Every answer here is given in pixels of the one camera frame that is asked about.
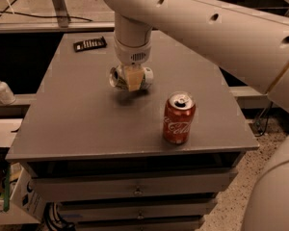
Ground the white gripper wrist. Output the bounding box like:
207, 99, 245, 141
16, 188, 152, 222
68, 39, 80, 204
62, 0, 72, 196
115, 38, 151, 91

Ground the green white 7up can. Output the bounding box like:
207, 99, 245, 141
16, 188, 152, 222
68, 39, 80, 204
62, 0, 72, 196
109, 64, 153, 91

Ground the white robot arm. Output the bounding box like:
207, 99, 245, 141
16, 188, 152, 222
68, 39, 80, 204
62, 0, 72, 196
104, 0, 289, 231

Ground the red coca-cola can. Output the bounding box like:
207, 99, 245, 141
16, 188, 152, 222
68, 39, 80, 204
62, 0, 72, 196
163, 91, 196, 144

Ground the black rectangular remote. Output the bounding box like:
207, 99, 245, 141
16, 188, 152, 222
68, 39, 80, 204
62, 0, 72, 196
73, 37, 107, 52

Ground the grey drawer cabinet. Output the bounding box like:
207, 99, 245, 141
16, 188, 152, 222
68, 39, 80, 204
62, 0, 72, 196
5, 28, 260, 231

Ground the white pump sanitizer bottle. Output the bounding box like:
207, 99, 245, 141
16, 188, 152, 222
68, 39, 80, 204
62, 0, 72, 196
0, 81, 16, 105

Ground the middle grey drawer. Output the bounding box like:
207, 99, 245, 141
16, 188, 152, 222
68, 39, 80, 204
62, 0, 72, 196
58, 198, 217, 222

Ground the grey drawer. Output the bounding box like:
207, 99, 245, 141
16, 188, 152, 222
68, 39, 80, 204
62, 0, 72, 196
32, 168, 238, 202
76, 216, 204, 231
58, 198, 217, 222

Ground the top grey drawer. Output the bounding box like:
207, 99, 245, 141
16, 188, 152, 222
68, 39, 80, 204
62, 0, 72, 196
32, 168, 238, 202

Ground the bottom grey drawer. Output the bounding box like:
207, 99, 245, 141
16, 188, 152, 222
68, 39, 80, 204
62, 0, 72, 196
76, 216, 204, 231

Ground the white cardboard box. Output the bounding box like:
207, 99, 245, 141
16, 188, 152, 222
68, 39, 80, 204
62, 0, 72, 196
0, 164, 45, 225

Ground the horizontal metal rail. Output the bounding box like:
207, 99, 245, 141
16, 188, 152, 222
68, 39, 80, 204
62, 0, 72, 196
0, 22, 115, 34

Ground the black floor cable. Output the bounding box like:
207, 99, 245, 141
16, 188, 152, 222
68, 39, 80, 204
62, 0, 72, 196
0, 11, 94, 23

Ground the left metal frame post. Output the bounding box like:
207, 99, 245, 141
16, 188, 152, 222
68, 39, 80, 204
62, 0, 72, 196
52, 0, 70, 28

